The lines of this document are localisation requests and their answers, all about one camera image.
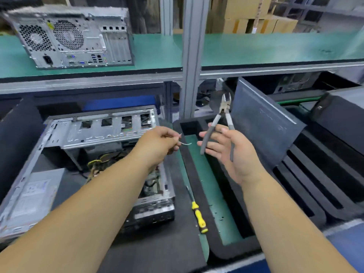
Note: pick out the person's left forearm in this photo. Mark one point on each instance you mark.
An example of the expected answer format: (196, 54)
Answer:
(74, 224)

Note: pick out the grey computer case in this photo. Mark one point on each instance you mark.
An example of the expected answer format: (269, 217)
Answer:
(85, 130)

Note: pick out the green motherboard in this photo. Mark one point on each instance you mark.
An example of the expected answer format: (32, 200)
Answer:
(152, 184)

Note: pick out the silver power supply unit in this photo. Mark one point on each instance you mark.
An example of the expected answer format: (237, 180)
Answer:
(34, 196)

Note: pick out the grey side panel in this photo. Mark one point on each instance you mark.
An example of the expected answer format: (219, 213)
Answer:
(267, 122)

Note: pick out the person's right hand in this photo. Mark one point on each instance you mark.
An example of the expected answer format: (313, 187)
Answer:
(239, 155)

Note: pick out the aluminium frame post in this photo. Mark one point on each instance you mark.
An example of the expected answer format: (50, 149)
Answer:
(166, 14)
(193, 59)

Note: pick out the black upright side panel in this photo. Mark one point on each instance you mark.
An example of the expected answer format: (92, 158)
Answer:
(17, 145)

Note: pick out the stack of cardboard boxes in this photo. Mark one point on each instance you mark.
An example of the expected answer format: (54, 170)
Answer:
(239, 8)

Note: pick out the silver backed desktop computer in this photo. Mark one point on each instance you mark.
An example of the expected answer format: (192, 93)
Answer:
(74, 37)

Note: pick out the green upper shelf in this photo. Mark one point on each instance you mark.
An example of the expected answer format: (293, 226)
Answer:
(256, 48)

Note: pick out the person's left hand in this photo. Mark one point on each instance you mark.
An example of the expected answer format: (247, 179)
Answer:
(153, 146)

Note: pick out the person's right forearm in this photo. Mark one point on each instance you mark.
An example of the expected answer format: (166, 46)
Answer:
(296, 230)

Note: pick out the empty black foam tray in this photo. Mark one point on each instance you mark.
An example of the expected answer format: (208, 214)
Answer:
(335, 196)
(222, 250)

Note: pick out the dark grey computer box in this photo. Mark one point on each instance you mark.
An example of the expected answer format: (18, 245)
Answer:
(341, 119)

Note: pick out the grey metal pliers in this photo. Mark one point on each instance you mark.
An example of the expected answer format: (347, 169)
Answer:
(223, 108)

